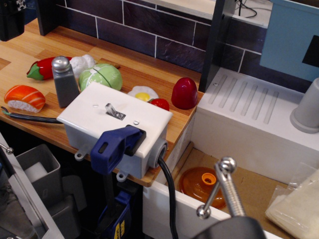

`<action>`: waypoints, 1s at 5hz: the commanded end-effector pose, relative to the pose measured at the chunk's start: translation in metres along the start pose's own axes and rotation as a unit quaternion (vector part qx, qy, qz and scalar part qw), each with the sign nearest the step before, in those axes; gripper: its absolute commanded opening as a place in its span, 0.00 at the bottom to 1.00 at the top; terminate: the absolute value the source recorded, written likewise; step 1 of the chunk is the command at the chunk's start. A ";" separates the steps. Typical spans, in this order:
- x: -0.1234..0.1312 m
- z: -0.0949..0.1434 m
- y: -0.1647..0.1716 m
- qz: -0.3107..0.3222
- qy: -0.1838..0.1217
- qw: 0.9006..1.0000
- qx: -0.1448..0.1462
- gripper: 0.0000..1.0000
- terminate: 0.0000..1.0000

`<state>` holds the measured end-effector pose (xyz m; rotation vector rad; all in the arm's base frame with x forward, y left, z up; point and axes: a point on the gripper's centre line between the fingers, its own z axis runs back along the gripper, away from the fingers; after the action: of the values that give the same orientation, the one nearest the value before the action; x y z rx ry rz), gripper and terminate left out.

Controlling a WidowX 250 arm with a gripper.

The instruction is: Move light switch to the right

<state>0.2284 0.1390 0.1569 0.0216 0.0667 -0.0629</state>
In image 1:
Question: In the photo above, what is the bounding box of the clear plastic bag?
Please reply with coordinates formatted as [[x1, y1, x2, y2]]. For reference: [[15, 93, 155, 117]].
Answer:
[[265, 163, 319, 239]]

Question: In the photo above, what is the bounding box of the grey pepper shaker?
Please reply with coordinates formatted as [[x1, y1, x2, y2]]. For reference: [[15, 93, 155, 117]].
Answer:
[[51, 56, 80, 108]]

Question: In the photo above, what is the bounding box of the dark red toy dome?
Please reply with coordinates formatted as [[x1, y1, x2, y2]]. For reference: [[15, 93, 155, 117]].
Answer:
[[171, 77, 197, 110]]

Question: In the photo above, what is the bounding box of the grey cylinder cup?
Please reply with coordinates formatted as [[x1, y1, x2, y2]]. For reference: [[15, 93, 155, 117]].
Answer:
[[290, 78, 319, 133]]

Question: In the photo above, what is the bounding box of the white toy sink unit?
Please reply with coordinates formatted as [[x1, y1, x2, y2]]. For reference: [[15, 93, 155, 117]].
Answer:
[[166, 69, 319, 239]]

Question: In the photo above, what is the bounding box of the grey toggle switch lever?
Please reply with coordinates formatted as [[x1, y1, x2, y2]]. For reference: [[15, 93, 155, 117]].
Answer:
[[105, 103, 126, 120]]

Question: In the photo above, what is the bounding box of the grey plastic bin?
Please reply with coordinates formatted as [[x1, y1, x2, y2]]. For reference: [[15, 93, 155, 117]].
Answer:
[[16, 144, 63, 207]]

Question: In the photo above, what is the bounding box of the salmon sushi toy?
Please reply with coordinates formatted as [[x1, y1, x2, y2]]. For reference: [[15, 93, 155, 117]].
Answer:
[[4, 85, 46, 113]]

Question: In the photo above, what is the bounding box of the black power cable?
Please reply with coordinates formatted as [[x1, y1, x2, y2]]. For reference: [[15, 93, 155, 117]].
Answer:
[[157, 157, 179, 239]]

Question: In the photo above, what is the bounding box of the dark grey shelf post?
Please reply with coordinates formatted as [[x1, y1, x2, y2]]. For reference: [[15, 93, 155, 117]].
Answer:
[[198, 0, 236, 92]]

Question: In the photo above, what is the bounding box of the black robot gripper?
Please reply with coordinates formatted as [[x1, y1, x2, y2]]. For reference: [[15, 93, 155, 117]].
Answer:
[[0, 0, 26, 41]]

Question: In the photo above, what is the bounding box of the black frayed wire cable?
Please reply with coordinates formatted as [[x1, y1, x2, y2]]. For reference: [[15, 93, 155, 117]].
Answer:
[[0, 106, 63, 124]]

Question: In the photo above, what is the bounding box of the orange plastic lid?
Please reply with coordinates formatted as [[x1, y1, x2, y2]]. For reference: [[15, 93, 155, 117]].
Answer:
[[179, 167, 217, 203]]

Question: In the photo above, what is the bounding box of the chrome toy faucet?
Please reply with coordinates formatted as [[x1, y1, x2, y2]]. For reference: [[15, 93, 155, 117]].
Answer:
[[196, 156, 266, 239]]

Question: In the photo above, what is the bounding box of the toy fried egg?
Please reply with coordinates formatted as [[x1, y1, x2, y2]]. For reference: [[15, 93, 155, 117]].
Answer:
[[128, 86, 159, 102]]

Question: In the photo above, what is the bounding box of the white toy cauliflower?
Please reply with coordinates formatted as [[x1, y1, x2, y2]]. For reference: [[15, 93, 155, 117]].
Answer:
[[70, 54, 96, 78]]

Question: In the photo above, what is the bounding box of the small red toy strawberry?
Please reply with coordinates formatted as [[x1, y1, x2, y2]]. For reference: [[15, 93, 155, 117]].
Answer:
[[148, 98, 169, 111]]

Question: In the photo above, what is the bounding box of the green toy cabbage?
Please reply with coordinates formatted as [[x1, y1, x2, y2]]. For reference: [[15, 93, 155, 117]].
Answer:
[[78, 64, 123, 91]]

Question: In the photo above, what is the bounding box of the red toy chili pepper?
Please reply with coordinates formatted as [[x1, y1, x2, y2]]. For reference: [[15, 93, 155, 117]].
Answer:
[[26, 56, 73, 81]]

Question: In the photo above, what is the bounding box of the blue bar clamp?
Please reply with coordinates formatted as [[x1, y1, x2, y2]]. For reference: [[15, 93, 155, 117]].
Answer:
[[90, 125, 147, 239]]

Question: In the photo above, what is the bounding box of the dark grey left post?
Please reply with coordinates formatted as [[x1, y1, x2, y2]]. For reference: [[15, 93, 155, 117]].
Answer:
[[35, 0, 66, 36]]

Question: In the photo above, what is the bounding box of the light blue toy cabinet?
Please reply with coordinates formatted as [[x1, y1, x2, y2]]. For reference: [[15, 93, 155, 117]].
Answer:
[[260, 0, 319, 81]]

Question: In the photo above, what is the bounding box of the white light switch box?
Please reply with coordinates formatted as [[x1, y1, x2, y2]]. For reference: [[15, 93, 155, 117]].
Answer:
[[57, 82, 173, 179]]

